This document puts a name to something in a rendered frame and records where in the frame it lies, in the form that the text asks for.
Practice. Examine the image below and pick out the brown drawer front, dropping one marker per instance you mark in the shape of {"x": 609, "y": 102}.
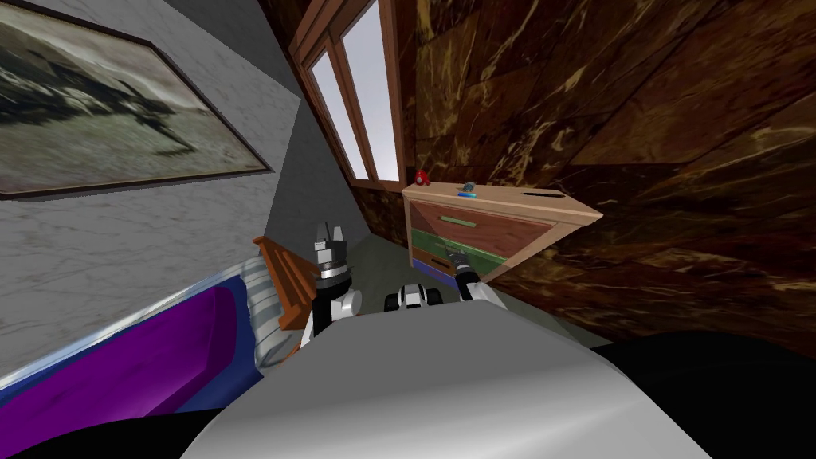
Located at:
{"x": 503, "y": 237}

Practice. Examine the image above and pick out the green drawer front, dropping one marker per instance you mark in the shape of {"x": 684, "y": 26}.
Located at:
{"x": 426, "y": 241}

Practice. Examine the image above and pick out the black flat object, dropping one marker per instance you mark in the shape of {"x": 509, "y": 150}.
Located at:
{"x": 543, "y": 194}

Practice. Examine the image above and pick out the wooden framed window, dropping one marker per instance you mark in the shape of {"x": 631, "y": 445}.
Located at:
{"x": 357, "y": 95}

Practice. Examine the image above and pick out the small red object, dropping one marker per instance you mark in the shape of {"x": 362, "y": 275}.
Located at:
{"x": 422, "y": 178}

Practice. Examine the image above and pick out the dark framed wall picture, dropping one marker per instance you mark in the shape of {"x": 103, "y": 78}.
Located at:
{"x": 95, "y": 108}

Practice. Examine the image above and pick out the bed with purple blanket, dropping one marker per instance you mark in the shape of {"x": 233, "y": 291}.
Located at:
{"x": 127, "y": 363}

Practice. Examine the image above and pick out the light wooden dresser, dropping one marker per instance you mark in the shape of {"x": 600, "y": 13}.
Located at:
{"x": 574, "y": 220}

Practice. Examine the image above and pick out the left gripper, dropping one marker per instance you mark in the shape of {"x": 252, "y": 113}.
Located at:
{"x": 331, "y": 252}

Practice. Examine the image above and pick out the small grey object blue base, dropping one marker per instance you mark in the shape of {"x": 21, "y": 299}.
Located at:
{"x": 468, "y": 189}

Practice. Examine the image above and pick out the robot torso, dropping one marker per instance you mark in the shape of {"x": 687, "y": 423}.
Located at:
{"x": 433, "y": 382}

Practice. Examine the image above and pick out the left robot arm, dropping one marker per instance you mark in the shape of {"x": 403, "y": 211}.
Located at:
{"x": 329, "y": 306}

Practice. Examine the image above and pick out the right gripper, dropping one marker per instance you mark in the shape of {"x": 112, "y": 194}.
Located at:
{"x": 458, "y": 261}

